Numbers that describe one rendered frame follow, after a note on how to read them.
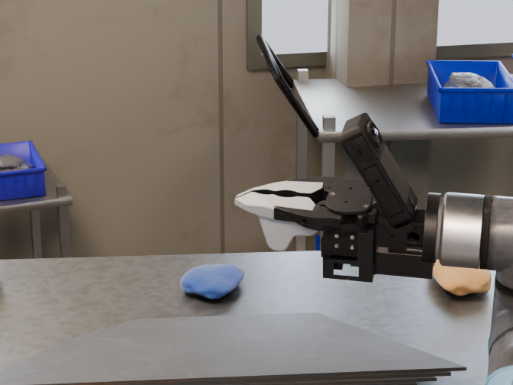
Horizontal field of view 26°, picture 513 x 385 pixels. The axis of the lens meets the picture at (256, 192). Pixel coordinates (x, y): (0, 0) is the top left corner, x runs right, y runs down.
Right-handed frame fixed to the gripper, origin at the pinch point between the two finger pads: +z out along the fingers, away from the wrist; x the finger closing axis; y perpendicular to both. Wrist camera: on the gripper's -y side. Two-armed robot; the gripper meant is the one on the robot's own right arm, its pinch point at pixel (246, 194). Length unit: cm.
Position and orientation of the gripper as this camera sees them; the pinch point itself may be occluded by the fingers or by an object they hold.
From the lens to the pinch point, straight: 116.4
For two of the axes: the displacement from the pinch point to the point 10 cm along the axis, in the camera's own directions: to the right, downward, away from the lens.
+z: -9.7, -0.8, 2.2
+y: 0.3, 8.8, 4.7
